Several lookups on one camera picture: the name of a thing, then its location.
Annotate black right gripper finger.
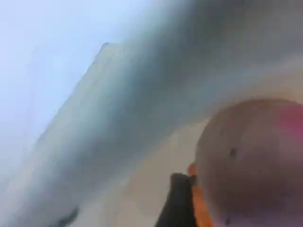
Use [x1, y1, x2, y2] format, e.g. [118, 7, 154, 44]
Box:
[155, 173, 197, 227]

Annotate orange fruit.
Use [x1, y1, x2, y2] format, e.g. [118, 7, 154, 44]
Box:
[187, 163, 215, 227]

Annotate cream canvas bag green handles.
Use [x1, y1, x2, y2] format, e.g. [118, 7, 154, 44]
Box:
[0, 0, 303, 227]

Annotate pink peach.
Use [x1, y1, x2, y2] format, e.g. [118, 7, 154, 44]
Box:
[195, 99, 303, 227]

